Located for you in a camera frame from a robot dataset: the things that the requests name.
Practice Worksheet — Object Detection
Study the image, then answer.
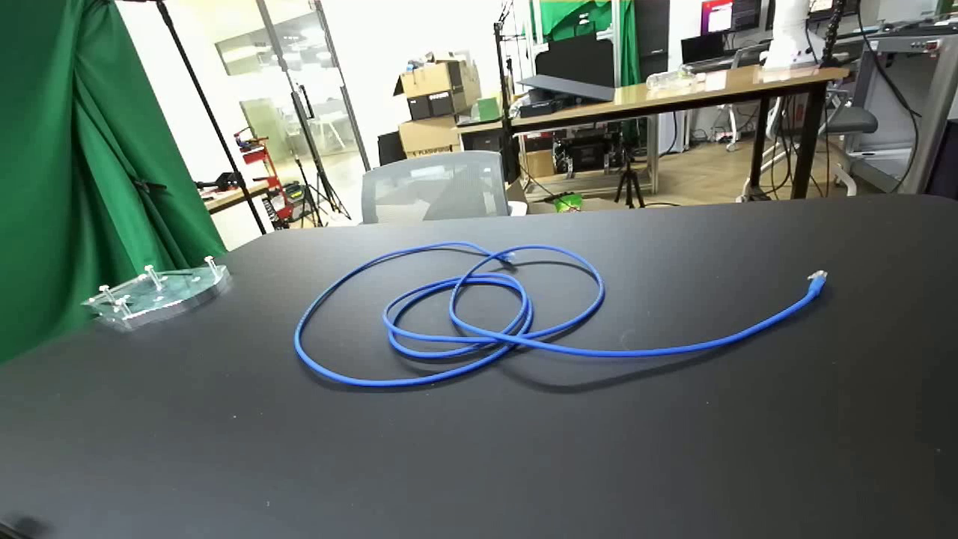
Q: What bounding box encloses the black light stand pole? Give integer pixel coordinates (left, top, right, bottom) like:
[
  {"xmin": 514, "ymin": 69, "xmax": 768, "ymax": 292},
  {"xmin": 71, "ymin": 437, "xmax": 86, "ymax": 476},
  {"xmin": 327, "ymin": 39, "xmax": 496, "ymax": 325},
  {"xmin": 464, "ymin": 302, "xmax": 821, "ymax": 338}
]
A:
[{"xmin": 153, "ymin": 0, "xmax": 265, "ymax": 235}]

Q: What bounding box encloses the blue ethernet cable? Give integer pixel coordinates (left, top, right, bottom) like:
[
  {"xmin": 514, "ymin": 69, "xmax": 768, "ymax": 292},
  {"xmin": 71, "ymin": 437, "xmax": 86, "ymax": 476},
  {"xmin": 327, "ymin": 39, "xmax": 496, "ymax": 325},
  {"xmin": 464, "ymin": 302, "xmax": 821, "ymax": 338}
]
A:
[{"xmin": 289, "ymin": 241, "xmax": 833, "ymax": 392}]

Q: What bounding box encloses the clear acrylic plate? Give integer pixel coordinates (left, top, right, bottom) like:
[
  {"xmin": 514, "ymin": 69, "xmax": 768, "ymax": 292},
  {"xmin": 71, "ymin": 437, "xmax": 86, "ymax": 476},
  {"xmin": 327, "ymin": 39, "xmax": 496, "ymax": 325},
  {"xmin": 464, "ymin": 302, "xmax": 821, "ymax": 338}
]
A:
[{"xmin": 83, "ymin": 259, "xmax": 231, "ymax": 334}]

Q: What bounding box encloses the green backdrop cloth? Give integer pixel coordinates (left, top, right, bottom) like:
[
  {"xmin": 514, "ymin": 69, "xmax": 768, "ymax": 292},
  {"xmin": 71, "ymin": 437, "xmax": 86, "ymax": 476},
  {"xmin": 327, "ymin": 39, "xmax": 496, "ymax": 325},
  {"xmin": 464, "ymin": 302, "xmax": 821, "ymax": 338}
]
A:
[{"xmin": 0, "ymin": 0, "xmax": 225, "ymax": 362}]

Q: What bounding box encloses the upper cardboard box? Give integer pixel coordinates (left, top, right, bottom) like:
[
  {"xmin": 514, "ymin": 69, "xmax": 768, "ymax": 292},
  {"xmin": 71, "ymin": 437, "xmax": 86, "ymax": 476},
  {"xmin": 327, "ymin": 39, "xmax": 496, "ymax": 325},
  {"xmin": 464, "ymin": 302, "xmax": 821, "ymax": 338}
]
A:
[{"xmin": 396, "ymin": 60, "xmax": 479, "ymax": 120}]

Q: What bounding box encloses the wooden desk with black legs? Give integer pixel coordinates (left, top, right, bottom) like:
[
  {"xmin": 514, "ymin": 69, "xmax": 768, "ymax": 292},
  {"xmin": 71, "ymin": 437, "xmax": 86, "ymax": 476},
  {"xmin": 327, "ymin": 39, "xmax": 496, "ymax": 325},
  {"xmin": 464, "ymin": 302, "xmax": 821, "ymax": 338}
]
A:
[{"xmin": 461, "ymin": 67, "xmax": 843, "ymax": 202}]

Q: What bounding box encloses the lower cardboard box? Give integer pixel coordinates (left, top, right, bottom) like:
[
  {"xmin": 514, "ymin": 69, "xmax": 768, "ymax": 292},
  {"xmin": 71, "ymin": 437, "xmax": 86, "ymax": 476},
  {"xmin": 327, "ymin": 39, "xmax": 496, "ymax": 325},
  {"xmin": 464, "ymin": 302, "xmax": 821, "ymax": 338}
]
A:
[{"xmin": 397, "ymin": 118, "xmax": 461, "ymax": 157}]

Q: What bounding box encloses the small black tripod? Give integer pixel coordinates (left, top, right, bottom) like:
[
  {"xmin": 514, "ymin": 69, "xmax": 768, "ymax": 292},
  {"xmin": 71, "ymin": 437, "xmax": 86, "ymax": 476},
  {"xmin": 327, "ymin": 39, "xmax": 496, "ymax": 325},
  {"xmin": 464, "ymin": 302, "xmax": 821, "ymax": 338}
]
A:
[{"xmin": 613, "ymin": 165, "xmax": 644, "ymax": 211}]

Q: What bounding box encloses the black laptop on desk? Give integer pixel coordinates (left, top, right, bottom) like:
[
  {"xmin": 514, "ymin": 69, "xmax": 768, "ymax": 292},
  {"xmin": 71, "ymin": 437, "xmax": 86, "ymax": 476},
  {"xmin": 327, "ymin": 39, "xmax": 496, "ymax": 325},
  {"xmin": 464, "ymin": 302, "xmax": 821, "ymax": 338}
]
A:
[{"xmin": 524, "ymin": 37, "xmax": 613, "ymax": 103}]

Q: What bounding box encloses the red tool cart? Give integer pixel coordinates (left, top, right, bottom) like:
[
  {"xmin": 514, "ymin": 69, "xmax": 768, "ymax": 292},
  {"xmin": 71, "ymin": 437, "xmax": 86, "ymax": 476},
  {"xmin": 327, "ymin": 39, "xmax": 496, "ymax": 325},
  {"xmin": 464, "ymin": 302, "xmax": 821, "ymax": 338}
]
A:
[{"xmin": 232, "ymin": 129, "xmax": 321, "ymax": 232}]

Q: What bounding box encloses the cardboard box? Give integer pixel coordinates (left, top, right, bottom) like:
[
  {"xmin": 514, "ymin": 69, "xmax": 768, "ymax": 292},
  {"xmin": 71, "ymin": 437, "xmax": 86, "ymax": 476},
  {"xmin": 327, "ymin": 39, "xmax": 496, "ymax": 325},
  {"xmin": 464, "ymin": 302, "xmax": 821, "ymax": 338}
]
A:
[
  {"xmin": 396, "ymin": 60, "xmax": 479, "ymax": 120},
  {"xmin": 397, "ymin": 118, "xmax": 461, "ymax": 157}
]

